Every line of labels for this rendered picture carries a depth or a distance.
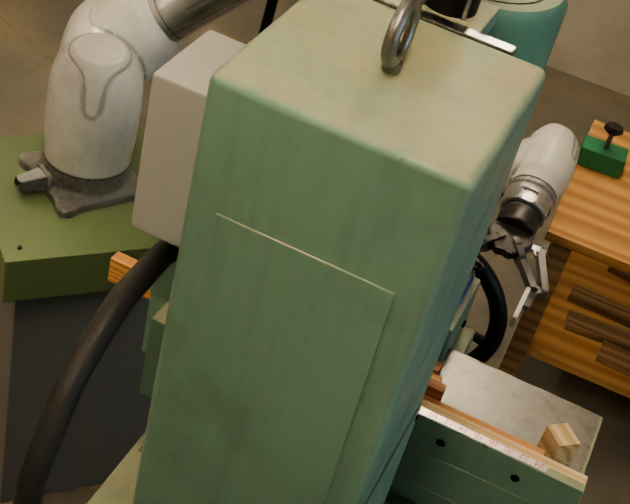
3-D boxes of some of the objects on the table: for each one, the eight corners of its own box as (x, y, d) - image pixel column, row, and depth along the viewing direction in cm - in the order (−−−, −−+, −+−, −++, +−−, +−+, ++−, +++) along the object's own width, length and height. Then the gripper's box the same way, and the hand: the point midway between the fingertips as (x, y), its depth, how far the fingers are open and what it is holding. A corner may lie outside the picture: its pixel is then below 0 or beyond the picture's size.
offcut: (536, 445, 155) (546, 424, 153) (557, 443, 156) (567, 422, 154) (549, 467, 153) (559, 446, 150) (570, 464, 154) (580, 443, 151)
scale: (547, 466, 145) (548, 466, 145) (545, 473, 144) (545, 472, 144) (189, 298, 155) (190, 297, 155) (185, 303, 154) (185, 303, 154)
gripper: (461, 175, 214) (412, 264, 203) (591, 231, 209) (548, 325, 198) (454, 200, 220) (407, 287, 209) (581, 254, 215) (539, 346, 204)
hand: (478, 300), depth 204 cm, fingers open, 13 cm apart
